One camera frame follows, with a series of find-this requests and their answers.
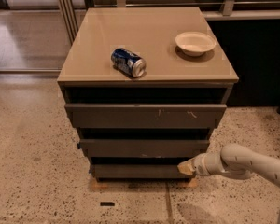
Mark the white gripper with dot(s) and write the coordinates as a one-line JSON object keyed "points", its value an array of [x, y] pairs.
{"points": [[201, 167]]}

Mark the grey drawer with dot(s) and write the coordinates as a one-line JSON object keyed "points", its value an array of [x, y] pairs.
{"points": [[127, 171], [145, 116], [146, 148]]}

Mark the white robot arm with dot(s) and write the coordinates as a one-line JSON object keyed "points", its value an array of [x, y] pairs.
{"points": [[235, 162]]}

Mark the grey bottom drawer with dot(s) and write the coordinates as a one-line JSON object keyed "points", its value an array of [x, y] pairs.
{"points": [[127, 171]]}

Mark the grey drawer cabinet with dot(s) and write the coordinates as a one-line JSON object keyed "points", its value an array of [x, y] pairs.
{"points": [[171, 78]]}

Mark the grey top drawer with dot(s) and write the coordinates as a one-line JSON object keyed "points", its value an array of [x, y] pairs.
{"points": [[145, 116]]}

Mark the blue soda can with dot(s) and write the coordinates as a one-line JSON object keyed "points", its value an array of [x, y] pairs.
{"points": [[128, 63]]}

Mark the white bowl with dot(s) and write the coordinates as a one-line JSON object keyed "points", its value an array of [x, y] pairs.
{"points": [[195, 44]]}

